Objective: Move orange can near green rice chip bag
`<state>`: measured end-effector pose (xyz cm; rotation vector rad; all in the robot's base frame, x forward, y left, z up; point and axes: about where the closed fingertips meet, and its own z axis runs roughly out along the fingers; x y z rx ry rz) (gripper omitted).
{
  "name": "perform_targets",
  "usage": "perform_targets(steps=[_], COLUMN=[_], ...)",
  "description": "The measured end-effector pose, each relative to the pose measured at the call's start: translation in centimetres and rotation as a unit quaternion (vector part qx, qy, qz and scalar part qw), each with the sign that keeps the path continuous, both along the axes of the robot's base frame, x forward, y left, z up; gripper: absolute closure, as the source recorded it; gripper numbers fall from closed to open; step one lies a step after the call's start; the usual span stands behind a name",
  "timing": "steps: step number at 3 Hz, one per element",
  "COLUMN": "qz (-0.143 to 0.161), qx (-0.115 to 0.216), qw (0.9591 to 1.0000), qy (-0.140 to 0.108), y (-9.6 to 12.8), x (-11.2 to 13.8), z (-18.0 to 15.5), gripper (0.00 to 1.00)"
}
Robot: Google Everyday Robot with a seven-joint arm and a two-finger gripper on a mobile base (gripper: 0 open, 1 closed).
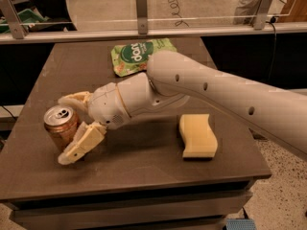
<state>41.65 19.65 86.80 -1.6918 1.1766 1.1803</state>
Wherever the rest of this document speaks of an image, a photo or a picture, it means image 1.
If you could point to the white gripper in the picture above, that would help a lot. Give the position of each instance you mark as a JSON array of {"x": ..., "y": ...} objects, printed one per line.
[{"x": 106, "y": 105}]

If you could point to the orange soda can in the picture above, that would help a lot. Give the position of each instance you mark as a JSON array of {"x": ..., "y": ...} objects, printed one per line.
[{"x": 61, "y": 122}]

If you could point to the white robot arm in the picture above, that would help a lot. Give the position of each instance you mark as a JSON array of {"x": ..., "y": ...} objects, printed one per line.
[{"x": 172, "y": 78}]

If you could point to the green rice chip bag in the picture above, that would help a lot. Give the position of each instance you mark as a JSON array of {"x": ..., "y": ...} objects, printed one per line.
[{"x": 132, "y": 58}]

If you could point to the yellow sponge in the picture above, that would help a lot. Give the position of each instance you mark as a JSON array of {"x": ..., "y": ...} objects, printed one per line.
[{"x": 197, "y": 135}]

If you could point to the glass barrier panel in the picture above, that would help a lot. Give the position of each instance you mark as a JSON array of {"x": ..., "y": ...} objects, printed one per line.
[{"x": 57, "y": 20}]

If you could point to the blue mat corner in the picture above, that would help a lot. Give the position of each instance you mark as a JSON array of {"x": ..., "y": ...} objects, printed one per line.
[{"x": 240, "y": 224}]

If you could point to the person legs in background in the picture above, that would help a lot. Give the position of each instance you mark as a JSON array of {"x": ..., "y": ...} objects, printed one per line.
[{"x": 245, "y": 11}]

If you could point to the left metal railing bracket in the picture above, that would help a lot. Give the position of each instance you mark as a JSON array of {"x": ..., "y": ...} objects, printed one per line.
[{"x": 12, "y": 18}]

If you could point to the metal railing bracket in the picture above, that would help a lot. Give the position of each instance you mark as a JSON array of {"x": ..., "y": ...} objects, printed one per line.
[
  {"x": 142, "y": 16},
  {"x": 259, "y": 20},
  {"x": 12, "y": 18}
]

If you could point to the middle metal railing bracket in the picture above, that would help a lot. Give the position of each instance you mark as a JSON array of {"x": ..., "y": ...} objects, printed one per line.
[{"x": 142, "y": 16}]

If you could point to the right metal railing bracket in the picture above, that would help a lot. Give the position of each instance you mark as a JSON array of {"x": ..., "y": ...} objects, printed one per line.
[{"x": 259, "y": 20}]

